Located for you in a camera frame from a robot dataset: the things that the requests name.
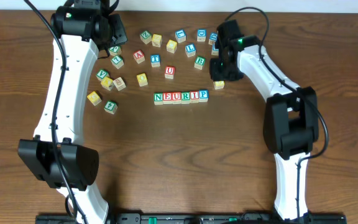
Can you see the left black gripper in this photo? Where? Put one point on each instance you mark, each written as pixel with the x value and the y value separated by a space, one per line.
pixel 117 30

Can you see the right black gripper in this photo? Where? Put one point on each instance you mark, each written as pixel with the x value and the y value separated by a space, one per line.
pixel 217 71

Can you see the yellow S block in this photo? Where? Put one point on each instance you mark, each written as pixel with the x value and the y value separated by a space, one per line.
pixel 219 85

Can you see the blue P block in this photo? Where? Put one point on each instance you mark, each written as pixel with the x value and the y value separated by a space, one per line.
pixel 203 96

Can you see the red I block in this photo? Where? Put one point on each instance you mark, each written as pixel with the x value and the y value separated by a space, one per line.
pixel 194 96

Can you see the green R block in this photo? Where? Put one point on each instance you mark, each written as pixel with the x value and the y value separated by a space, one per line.
pixel 185 97

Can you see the red u block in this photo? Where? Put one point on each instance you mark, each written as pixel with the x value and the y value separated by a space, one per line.
pixel 176 97
pixel 169 72

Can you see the red E block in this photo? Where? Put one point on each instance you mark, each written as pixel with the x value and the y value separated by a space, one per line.
pixel 167 98

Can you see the green N block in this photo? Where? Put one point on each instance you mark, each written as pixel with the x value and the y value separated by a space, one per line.
pixel 158 98

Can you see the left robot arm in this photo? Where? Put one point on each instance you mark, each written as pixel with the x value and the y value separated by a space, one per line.
pixel 56 153

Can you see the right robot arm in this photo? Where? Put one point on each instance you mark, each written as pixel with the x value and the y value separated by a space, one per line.
pixel 290 124

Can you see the blue 5 block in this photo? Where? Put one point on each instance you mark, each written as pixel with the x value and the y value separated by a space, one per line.
pixel 214 50

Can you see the green B block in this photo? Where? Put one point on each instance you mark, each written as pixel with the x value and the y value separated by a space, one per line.
pixel 199 62

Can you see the green Z block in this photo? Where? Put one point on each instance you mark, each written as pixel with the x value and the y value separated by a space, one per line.
pixel 146 37

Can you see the red A block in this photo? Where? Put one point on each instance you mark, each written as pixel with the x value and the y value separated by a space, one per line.
pixel 139 56

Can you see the yellow block top row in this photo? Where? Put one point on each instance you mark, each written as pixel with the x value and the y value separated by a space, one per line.
pixel 156 40

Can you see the blue D block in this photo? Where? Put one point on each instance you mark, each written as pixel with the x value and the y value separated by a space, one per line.
pixel 201 35

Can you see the blue L block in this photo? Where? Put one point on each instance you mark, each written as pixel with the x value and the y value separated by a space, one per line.
pixel 190 50

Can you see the green V block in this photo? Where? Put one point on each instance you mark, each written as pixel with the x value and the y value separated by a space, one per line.
pixel 101 74

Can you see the blue T block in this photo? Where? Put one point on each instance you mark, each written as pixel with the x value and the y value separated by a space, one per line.
pixel 155 60

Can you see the plain wooden picture block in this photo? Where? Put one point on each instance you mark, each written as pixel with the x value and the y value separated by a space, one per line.
pixel 119 83

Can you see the yellow O block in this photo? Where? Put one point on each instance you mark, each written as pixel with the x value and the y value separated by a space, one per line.
pixel 142 79

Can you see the yellow block beside V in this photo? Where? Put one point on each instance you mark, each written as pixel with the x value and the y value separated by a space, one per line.
pixel 107 83

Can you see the yellow C block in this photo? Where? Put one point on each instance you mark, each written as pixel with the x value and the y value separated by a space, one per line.
pixel 172 46

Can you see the blue block top row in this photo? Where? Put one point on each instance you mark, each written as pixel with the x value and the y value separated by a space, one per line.
pixel 180 35

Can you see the yellow block far left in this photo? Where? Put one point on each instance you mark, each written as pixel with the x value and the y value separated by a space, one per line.
pixel 95 98

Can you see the green 4 block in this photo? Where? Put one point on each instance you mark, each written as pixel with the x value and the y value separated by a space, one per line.
pixel 110 107

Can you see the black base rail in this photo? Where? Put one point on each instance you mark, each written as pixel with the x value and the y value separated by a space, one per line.
pixel 253 217

